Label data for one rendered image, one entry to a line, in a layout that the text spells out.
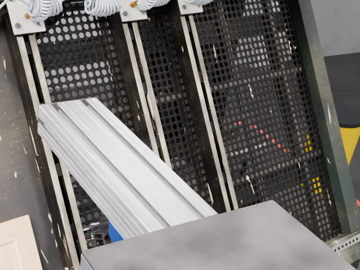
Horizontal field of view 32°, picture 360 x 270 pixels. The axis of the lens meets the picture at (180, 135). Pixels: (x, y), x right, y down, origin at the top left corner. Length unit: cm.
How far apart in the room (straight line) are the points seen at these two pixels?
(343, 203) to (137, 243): 220
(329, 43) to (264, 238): 704
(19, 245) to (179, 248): 130
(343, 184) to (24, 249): 144
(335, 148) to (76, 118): 201
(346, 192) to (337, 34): 505
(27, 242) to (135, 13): 80
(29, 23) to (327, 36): 596
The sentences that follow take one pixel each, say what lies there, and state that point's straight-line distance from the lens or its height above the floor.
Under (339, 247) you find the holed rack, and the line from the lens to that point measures 276.
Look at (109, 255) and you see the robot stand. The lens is 64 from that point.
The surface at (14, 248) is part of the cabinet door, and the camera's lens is 192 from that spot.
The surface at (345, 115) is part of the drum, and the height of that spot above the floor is 61.
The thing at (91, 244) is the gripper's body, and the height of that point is 126.
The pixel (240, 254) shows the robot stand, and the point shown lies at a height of 203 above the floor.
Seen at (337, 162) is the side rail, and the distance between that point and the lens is 278.
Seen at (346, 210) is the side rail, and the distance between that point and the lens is 282.
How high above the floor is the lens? 243
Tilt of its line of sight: 28 degrees down
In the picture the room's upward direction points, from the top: 9 degrees clockwise
